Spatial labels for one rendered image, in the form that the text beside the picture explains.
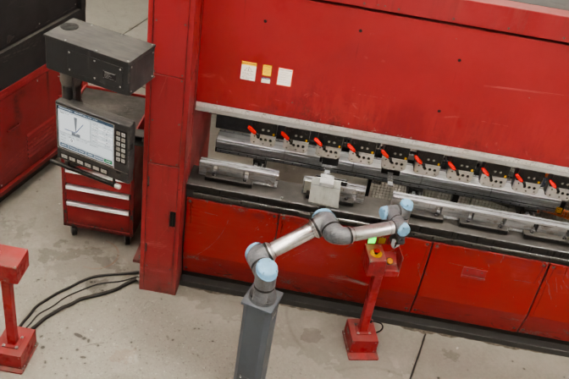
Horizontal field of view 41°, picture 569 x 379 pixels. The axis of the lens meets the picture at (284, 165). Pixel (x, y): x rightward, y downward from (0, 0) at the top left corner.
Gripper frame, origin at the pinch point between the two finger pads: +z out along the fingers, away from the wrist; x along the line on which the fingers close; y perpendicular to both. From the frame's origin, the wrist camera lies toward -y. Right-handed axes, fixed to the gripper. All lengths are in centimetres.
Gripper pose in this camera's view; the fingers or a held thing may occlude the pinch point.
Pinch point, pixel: (394, 247)
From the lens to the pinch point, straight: 458.8
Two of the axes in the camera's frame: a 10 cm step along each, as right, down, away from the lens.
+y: -0.8, -6.5, 7.6
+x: -9.9, -0.5, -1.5
